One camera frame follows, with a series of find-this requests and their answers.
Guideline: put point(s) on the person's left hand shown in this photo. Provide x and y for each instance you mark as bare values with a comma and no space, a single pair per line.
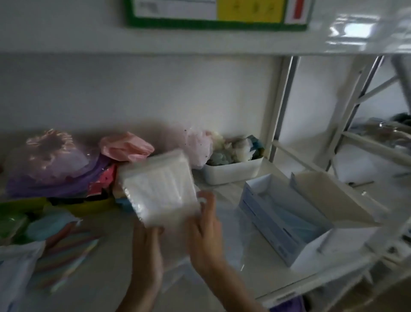
146,254

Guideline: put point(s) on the person's right hand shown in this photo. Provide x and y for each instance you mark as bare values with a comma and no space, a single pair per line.
205,238

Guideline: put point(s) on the person's right thumb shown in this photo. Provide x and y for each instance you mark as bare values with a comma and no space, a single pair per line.
208,204

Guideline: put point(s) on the clear pack of white masks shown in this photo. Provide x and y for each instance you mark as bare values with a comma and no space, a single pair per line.
159,188

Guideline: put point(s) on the person's right forearm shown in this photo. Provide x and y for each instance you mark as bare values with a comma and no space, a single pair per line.
229,286

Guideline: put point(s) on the person's left forearm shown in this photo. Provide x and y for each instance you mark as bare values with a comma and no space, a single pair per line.
135,300

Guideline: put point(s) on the clear plastic bag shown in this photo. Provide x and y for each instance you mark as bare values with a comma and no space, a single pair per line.
224,241

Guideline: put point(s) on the white plastic bin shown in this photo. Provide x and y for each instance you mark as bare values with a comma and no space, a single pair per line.
232,170

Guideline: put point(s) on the pink dotted mesh bag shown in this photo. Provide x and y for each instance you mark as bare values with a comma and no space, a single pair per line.
197,148

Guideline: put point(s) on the open blue mask box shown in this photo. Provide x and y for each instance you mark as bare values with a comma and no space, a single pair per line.
289,212

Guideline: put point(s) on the pink satin cap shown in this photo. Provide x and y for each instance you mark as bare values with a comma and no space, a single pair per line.
127,146

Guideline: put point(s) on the yellow tray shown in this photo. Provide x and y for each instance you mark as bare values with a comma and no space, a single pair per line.
61,205

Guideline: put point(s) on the striped pastel paper pack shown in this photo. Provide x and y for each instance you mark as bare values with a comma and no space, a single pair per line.
64,260

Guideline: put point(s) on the teal cloth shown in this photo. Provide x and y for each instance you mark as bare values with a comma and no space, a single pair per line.
48,226

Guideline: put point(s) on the white metal shelf rack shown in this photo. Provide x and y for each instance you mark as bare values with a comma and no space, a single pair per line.
346,96

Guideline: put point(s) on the white plastic bag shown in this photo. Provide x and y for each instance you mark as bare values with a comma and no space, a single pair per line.
16,273

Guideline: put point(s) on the green framed wall sign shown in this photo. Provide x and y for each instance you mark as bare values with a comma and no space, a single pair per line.
218,13

